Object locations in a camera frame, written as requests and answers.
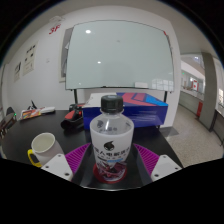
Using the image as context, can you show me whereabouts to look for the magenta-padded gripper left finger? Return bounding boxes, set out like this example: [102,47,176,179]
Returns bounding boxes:
[40,143,92,186]

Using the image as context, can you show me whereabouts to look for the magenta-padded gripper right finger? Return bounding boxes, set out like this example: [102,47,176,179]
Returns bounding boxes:
[132,143,183,187]

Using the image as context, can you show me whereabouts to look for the clear bottle with white label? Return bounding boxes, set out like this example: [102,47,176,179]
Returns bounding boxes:
[89,94,135,184]

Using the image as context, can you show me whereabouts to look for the black and red tool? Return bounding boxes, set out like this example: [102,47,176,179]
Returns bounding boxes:
[60,103,85,133]

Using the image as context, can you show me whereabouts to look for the blue cardboard box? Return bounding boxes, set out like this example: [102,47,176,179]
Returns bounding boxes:
[81,92,169,130]

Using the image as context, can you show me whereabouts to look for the small white object on table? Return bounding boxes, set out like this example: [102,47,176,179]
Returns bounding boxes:
[39,106,57,115]

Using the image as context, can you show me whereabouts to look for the colourful flat book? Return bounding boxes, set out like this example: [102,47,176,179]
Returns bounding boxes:
[19,108,43,121]

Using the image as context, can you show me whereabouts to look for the red fire extinguisher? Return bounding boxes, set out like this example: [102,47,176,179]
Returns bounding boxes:
[197,101,204,118]

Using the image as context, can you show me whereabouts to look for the large whiteboard on stand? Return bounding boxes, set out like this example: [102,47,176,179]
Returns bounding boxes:
[64,19,175,104]

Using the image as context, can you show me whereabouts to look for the white mug with yellow handle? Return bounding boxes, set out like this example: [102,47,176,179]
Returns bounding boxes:
[27,132,64,168]

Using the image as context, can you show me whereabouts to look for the small white wall poster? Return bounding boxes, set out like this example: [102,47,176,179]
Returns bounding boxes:
[13,61,22,83]

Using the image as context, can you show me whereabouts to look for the large white wall poster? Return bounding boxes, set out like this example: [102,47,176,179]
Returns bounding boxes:
[22,41,38,76]

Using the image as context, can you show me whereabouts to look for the red wall sign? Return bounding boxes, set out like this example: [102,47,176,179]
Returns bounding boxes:
[48,23,63,35]

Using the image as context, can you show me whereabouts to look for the white wall-mounted device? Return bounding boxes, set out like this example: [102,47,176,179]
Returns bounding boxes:
[49,14,64,24]

